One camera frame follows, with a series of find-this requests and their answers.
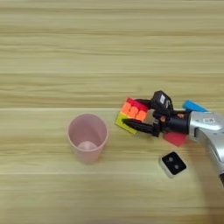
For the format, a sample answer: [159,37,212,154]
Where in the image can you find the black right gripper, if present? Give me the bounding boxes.
[121,98,193,138]

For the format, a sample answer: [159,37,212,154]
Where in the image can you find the multicolour puzzle cube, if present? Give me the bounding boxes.
[115,96,150,136]

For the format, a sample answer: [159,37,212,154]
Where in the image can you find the red cube block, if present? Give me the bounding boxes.
[162,130,189,148]

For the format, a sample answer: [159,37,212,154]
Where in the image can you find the pink plastic cup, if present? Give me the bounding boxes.
[66,113,109,166]

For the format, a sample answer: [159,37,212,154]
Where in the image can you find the small black box white label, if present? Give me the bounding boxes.
[150,89,174,116]

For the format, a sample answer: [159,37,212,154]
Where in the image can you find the blue rectangular block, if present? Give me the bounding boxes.
[182,99,209,114]

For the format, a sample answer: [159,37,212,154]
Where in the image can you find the white box with black top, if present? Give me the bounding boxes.
[158,150,188,179]

